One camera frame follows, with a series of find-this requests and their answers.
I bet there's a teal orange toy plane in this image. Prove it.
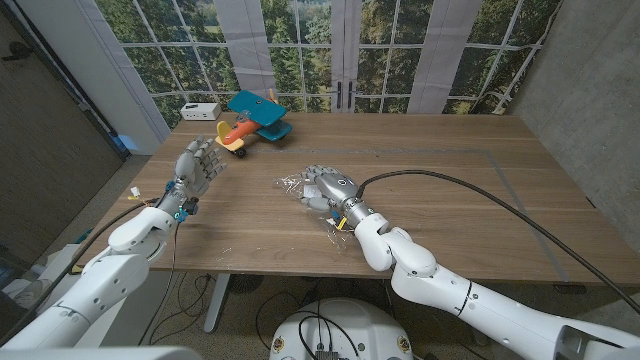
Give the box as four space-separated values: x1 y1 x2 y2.
214 89 294 160

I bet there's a black round floor object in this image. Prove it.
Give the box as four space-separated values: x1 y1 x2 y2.
228 273 265 295

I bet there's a white sneaker shoe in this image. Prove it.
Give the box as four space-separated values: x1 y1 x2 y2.
13 277 51 309

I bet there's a grey metal table leg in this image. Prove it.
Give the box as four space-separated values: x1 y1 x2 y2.
462 319 491 347
203 273 232 334

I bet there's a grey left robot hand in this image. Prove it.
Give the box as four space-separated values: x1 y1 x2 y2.
157 133 227 219

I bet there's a white floor sheet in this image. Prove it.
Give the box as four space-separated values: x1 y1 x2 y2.
29 243 101 296

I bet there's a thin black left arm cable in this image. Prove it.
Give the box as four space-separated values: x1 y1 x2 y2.
138 221 179 347

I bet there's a printed forest window backdrop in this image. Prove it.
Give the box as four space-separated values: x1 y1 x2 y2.
94 0 564 130

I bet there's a white power strip box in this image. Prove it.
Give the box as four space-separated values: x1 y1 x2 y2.
179 102 222 122

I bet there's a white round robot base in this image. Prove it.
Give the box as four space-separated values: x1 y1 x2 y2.
269 297 414 360

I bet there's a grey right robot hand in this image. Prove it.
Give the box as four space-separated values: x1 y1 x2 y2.
299 164 376 229

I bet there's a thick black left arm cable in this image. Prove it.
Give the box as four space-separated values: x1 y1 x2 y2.
0 197 161 346

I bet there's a clear plastic wrap sheet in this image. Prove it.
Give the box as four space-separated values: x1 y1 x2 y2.
272 172 359 251

